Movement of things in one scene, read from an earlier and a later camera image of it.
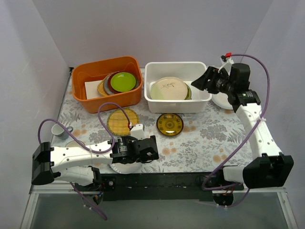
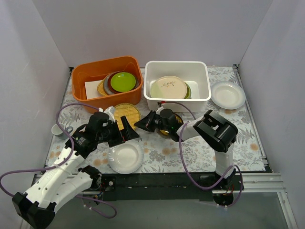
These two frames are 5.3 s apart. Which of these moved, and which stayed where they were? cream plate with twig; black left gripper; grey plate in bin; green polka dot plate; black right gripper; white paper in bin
Moved: black right gripper; black left gripper
Stayed: grey plate in bin; white paper in bin; cream plate with twig; green polka dot plate
